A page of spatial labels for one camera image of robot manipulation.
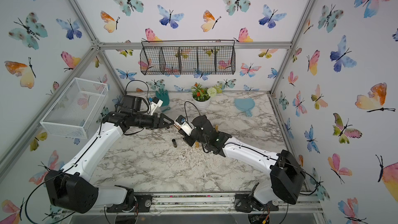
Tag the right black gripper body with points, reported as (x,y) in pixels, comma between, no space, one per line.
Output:
(197,139)

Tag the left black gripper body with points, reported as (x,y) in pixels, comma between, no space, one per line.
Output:
(146,121)

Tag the black lipstick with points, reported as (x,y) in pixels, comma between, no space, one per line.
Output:
(174,143)

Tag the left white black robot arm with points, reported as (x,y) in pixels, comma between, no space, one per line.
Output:
(69,187)

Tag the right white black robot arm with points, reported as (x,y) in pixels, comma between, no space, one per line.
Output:
(286,175)

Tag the green rubber glove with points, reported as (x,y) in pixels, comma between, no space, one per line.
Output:
(163,95)

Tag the potted flower plant white pot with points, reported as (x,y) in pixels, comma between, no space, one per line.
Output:
(202,95)

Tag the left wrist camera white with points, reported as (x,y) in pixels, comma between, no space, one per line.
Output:
(154,103)

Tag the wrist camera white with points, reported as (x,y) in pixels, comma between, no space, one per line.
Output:
(181,122)
(154,103)

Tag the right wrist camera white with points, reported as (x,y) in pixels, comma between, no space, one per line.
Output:
(181,122)

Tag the aluminium front rail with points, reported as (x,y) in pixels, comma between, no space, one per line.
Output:
(174,203)

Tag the black wire wall basket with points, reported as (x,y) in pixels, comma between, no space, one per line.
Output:
(188,57)

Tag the white mesh wall basket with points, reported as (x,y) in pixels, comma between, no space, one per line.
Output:
(74,110)

